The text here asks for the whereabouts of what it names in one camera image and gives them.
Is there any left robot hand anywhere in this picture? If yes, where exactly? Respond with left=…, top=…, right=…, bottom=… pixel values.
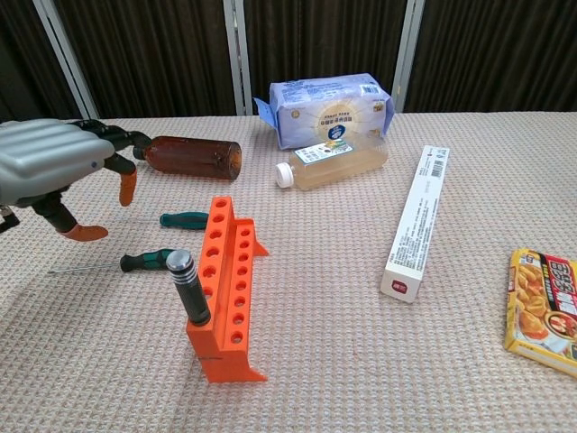
left=0, top=117, right=154, bottom=244

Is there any green and black screwdriver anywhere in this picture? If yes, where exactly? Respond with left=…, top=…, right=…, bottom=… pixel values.
left=48, top=247, right=181, bottom=274

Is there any slim green screwdriver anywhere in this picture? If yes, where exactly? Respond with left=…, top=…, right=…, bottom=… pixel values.
left=130, top=211, right=210, bottom=231

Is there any black metal hex screwdriver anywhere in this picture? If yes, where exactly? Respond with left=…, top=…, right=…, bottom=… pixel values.
left=165, top=250, right=213, bottom=327

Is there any orange tool holder rack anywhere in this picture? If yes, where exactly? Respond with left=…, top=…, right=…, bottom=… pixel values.
left=185, top=196, right=270, bottom=383

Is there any brown plastic bottle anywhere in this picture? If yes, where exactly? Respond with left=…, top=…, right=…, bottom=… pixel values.
left=133, top=135, right=243, bottom=182

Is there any blue tissue pack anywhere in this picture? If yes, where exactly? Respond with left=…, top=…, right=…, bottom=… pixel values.
left=252, top=73, right=397, bottom=151

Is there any clear bottle white cap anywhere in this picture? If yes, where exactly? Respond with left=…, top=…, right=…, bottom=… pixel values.
left=275, top=137, right=389, bottom=191

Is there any beige woven tablecloth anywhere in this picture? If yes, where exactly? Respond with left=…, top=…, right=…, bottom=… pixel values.
left=0, top=110, right=577, bottom=433

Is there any long white carton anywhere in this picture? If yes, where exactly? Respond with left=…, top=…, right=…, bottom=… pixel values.
left=380, top=144, right=451, bottom=304

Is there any yellow curry box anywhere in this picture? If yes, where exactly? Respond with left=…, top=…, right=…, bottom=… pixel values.
left=502, top=247, right=577, bottom=379

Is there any grey partition post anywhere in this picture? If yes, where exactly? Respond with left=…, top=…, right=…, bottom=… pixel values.
left=223, top=0, right=253, bottom=116
left=390, top=0, right=426, bottom=114
left=32, top=0, right=100, bottom=120

